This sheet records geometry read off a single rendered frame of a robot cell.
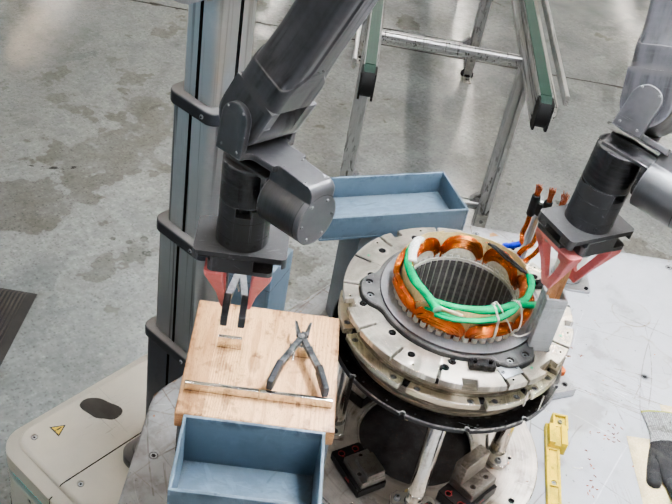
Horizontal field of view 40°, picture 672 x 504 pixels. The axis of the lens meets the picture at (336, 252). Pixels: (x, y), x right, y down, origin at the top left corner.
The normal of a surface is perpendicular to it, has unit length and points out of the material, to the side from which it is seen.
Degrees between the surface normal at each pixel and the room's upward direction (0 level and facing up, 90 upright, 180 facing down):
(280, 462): 90
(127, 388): 0
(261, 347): 0
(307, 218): 89
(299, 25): 81
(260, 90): 83
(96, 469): 0
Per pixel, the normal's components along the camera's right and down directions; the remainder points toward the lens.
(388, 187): 0.29, 0.64
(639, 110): -0.50, -0.05
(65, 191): 0.15, -0.77
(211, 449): -0.04, 0.62
